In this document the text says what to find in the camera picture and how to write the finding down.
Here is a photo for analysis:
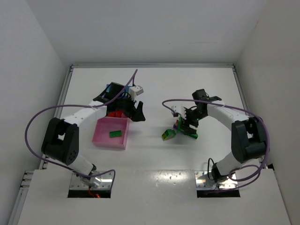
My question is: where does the green lego plate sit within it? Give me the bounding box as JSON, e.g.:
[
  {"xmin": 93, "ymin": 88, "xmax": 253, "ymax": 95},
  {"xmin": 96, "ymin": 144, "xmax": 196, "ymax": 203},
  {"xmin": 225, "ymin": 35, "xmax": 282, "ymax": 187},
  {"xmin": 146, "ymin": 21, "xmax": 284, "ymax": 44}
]
[{"xmin": 109, "ymin": 130, "xmax": 122, "ymax": 138}]

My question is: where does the green lego brick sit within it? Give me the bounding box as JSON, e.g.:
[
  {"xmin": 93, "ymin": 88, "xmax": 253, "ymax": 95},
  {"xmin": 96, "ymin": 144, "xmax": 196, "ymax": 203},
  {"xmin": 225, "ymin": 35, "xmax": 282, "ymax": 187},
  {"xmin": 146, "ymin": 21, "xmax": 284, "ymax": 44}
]
[{"xmin": 177, "ymin": 117, "xmax": 184, "ymax": 133}]

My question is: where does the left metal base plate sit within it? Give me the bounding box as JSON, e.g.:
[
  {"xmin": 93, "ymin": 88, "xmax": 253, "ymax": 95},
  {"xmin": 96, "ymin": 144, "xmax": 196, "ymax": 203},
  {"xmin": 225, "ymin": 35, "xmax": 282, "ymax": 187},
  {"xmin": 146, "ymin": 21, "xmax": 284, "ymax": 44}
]
[{"xmin": 69, "ymin": 172, "xmax": 113, "ymax": 191}]

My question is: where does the large pink bin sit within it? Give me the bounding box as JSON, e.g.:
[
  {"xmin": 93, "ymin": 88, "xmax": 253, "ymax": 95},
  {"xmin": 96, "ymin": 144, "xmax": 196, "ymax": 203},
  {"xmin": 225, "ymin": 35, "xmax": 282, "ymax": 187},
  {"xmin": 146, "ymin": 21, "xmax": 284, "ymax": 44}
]
[{"xmin": 92, "ymin": 117, "xmax": 129, "ymax": 150}]

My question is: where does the yellow-green small lego brick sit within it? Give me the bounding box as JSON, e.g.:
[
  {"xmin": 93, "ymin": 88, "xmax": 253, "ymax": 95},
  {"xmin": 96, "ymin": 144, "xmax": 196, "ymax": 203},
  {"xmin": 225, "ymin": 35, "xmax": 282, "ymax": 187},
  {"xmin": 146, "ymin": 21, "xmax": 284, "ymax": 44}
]
[{"xmin": 161, "ymin": 129, "xmax": 173, "ymax": 141}]

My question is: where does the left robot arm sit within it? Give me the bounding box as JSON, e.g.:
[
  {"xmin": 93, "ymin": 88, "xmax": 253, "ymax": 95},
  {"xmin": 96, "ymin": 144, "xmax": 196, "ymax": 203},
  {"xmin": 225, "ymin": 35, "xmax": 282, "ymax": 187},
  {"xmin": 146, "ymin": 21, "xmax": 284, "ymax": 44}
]
[{"xmin": 41, "ymin": 82, "xmax": 145, "ymax": 176}]

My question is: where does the light blue bin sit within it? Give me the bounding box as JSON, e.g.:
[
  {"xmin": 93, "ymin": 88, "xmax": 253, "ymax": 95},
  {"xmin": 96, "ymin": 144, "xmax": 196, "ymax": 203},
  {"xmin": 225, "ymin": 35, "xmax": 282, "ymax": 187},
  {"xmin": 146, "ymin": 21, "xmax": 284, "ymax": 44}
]
[{"xmin": 105, "ymin": 84, "xmax": 111, "ymax": 92}]

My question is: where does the lime green long lego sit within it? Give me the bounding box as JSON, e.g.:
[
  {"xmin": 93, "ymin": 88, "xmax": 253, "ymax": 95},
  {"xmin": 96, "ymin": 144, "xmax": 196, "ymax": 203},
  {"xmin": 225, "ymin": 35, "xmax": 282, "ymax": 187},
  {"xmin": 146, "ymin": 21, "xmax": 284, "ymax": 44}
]
[{"xmin": 183, "ymin": 132, "xmax": 198, "ymax": 139}]

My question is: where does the metal base plate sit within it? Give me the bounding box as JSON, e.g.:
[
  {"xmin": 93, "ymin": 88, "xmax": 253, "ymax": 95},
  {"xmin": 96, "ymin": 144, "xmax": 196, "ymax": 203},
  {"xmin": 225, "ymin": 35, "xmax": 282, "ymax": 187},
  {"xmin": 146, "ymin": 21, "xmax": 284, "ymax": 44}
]
[
  {"xmin": 69, "ymin": 172, "xmax": 113, "ymax": 191},
  {"xmin": 195, "ymin": 171, "xmax": 238, "ymax": 191}
]

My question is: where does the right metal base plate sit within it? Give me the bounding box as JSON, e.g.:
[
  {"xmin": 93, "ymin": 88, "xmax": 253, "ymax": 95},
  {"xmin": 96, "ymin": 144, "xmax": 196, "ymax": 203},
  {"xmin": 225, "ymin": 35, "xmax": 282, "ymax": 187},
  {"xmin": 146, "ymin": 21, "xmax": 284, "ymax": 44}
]
[{"xmin": 195, "ymin": 171, "xmax": 238, "ymax": 191}]

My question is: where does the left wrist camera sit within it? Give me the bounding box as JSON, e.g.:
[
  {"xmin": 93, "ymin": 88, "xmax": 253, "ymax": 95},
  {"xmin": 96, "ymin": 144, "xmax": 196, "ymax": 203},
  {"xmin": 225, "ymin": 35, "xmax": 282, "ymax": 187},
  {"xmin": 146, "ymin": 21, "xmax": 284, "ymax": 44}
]
[{"xmin": 128, "ymin": 85, "xmax": 144, "ymax": 98}]

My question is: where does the red lego brick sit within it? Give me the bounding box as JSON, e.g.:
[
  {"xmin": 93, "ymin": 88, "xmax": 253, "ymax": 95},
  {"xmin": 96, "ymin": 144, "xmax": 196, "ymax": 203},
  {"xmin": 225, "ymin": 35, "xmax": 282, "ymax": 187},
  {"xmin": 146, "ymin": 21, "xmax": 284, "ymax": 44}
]
[{"xmin": 107, "ymin": 111, "xmax": 126, "ymax": 118}]

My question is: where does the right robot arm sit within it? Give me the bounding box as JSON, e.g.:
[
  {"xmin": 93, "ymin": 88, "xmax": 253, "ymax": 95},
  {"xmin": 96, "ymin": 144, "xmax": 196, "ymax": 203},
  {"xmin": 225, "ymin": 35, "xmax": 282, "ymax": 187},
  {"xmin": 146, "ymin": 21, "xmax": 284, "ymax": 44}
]
[{"xmin": 179, "ymin": 89, "xmax": 270, "ymax": 182}]

